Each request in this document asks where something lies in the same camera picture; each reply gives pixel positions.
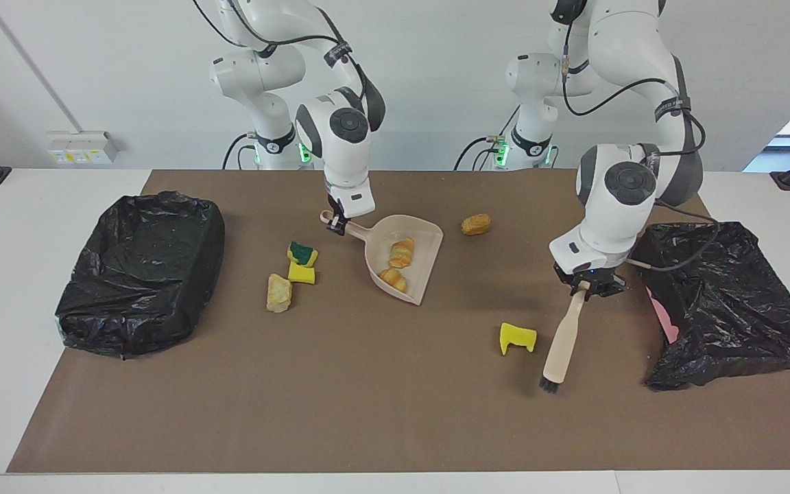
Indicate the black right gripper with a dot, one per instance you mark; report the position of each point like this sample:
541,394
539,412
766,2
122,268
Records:
334,216

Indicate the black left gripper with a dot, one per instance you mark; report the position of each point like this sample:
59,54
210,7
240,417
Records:
590,276

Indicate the green and yellow sponge piece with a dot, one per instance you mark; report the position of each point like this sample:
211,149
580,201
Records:
304,253

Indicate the small square yellow sponge piece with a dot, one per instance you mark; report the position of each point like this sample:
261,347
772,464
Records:
302,274

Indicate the beige hand brush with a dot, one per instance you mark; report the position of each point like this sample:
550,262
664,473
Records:
563,343

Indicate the toy croissant piece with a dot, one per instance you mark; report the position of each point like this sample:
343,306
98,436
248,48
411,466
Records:
393,279
402,252

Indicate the beige plastic dustpan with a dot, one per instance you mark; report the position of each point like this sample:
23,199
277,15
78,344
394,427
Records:
415,267

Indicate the notched yellow sponge piece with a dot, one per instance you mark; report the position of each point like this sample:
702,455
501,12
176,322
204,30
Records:
517,337

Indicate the pale bread chunk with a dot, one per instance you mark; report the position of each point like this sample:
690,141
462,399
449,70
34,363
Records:
279,293

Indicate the brown bread roll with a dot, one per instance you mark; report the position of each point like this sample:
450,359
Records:
476,224

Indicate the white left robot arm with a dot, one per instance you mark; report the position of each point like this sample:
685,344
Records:
625,185

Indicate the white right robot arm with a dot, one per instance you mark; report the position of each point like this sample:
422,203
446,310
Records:
343,130

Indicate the pink bin with black bag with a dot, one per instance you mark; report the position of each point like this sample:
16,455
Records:
724,315

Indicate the bin fully wrapped black bag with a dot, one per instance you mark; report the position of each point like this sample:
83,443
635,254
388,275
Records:
141,274

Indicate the brown table mat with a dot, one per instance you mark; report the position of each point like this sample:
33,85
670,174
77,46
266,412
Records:
395,418

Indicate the white wall socket strip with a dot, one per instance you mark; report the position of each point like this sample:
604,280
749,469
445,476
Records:
79,147

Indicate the white wall conduit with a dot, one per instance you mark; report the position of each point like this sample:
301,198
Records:
31,65

